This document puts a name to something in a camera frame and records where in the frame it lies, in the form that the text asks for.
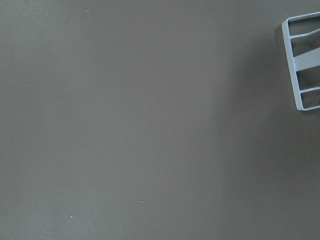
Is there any white wire cup rack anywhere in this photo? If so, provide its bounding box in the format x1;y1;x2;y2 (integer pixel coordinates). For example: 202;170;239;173
281;12;320;111

